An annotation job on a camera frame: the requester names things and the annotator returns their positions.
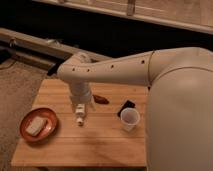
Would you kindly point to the brown oblong object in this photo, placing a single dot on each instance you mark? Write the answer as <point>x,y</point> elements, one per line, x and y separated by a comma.
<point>100,100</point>

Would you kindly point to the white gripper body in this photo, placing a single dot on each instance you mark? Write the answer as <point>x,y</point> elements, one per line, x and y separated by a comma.
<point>80,93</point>

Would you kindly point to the black rectangular object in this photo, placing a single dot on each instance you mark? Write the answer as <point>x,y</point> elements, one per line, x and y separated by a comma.
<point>127,104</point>

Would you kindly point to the clear plastic cup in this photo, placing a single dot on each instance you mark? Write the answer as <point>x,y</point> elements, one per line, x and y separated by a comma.
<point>130,117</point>

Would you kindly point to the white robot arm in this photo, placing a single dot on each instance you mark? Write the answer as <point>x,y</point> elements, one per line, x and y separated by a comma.
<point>179,110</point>

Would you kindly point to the orange ceramic bowl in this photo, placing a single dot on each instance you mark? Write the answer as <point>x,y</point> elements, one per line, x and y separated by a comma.
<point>49,127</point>

